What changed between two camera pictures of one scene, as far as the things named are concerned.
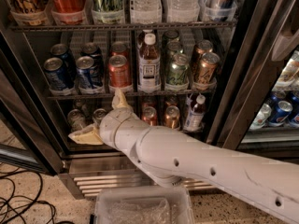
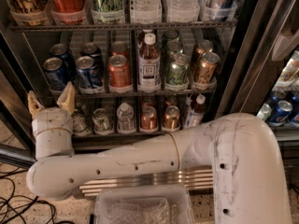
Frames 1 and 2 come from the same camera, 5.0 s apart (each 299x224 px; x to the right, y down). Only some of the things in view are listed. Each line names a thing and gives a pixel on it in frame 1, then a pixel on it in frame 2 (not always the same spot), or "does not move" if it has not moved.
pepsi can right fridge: (280, 113) does not move
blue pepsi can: (55, 74) does not move
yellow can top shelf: (29, 4) does not move
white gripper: (112, 125) → (51, 119)
